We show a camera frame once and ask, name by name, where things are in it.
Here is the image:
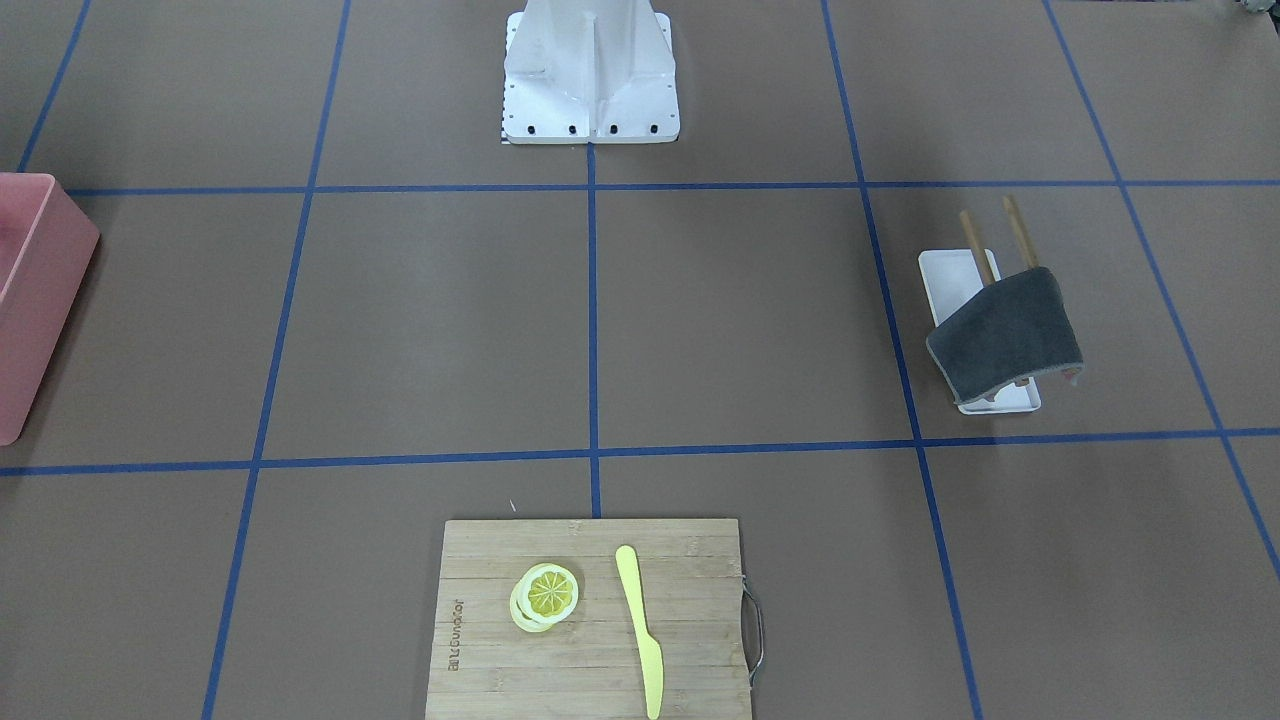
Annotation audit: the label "grey cleaning cloth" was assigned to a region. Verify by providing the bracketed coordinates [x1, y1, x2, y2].
[925, 266, 1085, 405]

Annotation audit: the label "bamboo cutting board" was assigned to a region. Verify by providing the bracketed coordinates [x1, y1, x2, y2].
[425, 519, 753, 719]

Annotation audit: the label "yellow lemon slices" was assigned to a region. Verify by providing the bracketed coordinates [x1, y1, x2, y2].
[509, 562, 580, 633]

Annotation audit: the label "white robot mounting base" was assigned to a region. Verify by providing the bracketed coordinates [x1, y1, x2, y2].
[500, 1, 681, 145]

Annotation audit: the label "yellow plastic knife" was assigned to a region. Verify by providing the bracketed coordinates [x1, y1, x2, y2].
[614, 544, 666, 719]

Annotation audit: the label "white rectangular tray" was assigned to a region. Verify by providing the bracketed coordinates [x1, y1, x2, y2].
[916, 249, 1042, 416]

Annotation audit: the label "wooden chopstick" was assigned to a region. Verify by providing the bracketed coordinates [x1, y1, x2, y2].
[957, 209, 1001, 404]
[1001, 195, 1041, 386]

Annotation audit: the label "pink plastic bin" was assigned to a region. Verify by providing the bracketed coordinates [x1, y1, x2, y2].
[1, 172, 100, 446]

